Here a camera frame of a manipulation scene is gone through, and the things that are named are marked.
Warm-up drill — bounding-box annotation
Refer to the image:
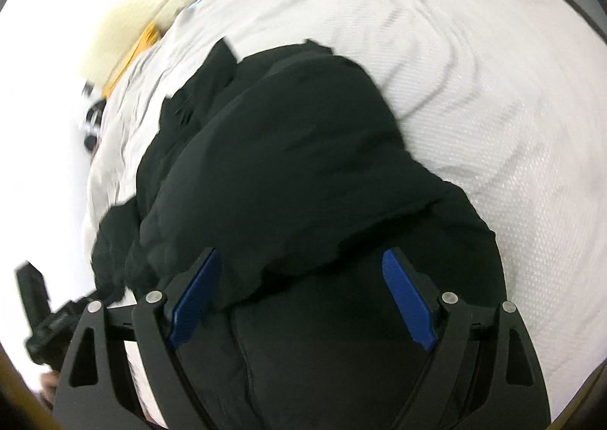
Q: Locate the yellow cloth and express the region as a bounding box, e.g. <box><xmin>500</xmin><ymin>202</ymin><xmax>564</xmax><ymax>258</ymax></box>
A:
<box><xmin>101</xmin><ymin>21</ymin><xmax>163</xmax><ymax>99</ymax></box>

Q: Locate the white bed sheet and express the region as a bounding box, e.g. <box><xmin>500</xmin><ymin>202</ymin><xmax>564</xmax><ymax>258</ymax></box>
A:
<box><xmin>78</xmin><ymin>0</ymin><xmax>607</xmax><ymax>430</ymax></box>

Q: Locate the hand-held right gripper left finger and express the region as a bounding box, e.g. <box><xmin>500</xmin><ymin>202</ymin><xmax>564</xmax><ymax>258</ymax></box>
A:
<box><xmin>51</xmin><ymin>247</ymin><xmax>238</xmax><ymax>430</ymax></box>

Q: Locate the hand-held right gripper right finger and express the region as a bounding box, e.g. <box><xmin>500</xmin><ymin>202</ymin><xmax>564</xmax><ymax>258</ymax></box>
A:
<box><xmin>381</xmin><ymin>247</ymin><xmax>554</xmax><ymax>430</ymax></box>

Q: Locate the person's left hand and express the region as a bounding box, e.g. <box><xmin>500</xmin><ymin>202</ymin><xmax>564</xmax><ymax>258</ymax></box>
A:
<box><xmin>40</xmin><ymin>370</ymin><xmax>62</xmax><ymax>407</ymax></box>

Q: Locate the black padded jacket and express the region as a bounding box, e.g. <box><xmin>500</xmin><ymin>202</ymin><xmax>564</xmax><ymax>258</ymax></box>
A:
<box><xmin>90</xmin><ymin>38</ymin><xmax>507</xmax><ymax>430</ymax></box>

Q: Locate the dark blurred object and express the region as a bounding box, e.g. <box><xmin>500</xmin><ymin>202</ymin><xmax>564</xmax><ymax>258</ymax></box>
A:
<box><xmin>80</xmin><ymin>81</ymin><xmax>111</xmax><ymax>156</ymax></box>

